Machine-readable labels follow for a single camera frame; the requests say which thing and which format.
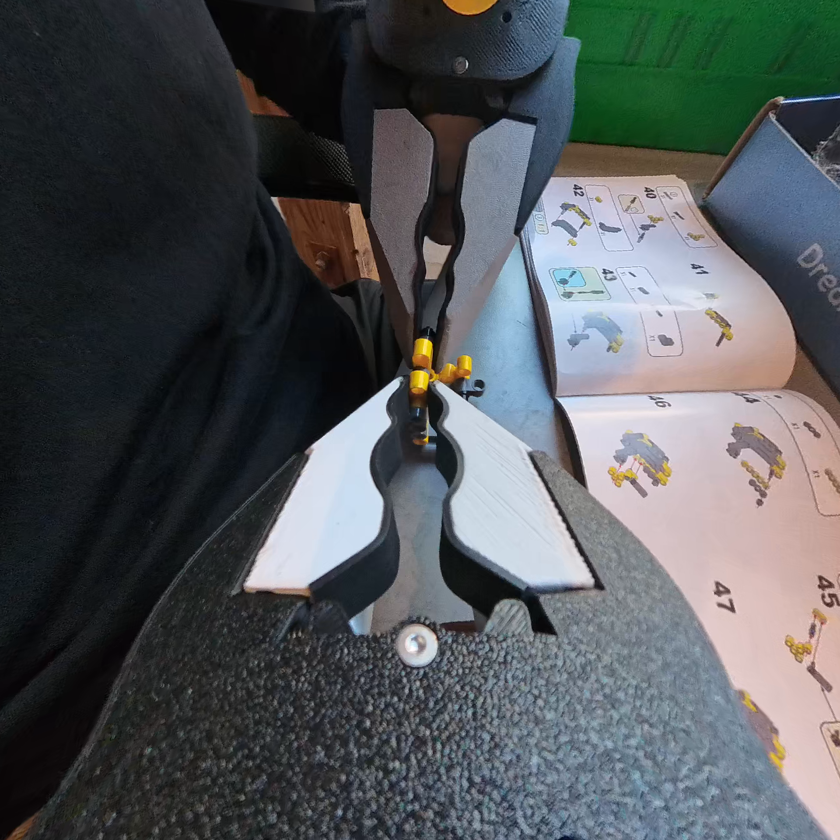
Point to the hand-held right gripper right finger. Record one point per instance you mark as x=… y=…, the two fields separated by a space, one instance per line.
x=512 y=518

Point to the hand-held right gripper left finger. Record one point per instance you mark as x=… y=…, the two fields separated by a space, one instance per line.
x=321 y=518

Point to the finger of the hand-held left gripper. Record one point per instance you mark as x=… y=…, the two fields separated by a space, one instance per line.
x=492 y=197
x=394 y=170

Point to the grey yellow brick assembly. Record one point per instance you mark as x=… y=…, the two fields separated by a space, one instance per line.
x=420 y=380

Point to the person's left hand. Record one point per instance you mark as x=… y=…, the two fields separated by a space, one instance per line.
x=449 y=170

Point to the wooden panel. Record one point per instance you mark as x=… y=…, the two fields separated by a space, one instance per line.
x=321 y=229

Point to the open instruction booklet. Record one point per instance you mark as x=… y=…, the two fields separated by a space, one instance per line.
x=689 y=459

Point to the green object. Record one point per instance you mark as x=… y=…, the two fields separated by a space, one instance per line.
x=689 y=72

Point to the person's dark clothing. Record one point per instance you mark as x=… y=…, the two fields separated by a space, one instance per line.
x=131 y=361

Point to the dark blue cardboard box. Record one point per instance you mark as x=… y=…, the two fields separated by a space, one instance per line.
x=768 y=216

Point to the clear plastic bags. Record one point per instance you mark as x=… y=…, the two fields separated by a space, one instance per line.
x=828 y=154

